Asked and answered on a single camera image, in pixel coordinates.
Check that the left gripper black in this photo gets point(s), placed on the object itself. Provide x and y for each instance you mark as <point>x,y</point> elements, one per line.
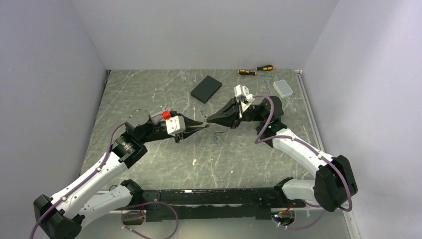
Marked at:
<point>189,122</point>

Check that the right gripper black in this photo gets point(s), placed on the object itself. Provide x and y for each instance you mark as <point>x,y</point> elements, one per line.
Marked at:
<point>227,118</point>

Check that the key bunch with rings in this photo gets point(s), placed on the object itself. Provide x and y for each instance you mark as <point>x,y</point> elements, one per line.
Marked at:
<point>215,133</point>

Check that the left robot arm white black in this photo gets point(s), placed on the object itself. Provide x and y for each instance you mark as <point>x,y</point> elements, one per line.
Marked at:
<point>64,214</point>

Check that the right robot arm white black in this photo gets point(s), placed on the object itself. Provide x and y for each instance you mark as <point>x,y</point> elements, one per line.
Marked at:
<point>277,135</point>

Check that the large silver wrench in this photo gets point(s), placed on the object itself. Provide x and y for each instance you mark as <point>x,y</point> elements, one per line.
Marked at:
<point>164,108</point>

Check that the black flat box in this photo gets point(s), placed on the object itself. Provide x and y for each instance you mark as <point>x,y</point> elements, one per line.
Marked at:
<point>206,89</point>

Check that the yellow black screwdriver front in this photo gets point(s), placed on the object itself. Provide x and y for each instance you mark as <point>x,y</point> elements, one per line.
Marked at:
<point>244,72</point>

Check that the orange black screwdriver rear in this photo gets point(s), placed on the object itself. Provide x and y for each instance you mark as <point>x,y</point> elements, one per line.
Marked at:
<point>264,68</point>

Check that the clear plastic box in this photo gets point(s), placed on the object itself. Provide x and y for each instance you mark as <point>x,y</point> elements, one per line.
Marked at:
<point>282,88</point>

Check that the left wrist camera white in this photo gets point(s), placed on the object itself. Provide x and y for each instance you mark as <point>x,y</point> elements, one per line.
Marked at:
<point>175,124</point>

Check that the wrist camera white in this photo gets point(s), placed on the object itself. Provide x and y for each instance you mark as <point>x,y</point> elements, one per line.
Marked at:
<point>175,124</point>
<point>243,97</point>

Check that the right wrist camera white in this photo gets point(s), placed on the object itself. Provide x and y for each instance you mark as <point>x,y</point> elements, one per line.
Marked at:
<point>243,97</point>

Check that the aluminium frame rail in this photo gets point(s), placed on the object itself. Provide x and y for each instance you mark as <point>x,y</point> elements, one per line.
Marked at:
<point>325,182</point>

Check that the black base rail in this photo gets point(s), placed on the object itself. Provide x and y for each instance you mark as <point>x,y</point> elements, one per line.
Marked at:
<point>257,203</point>

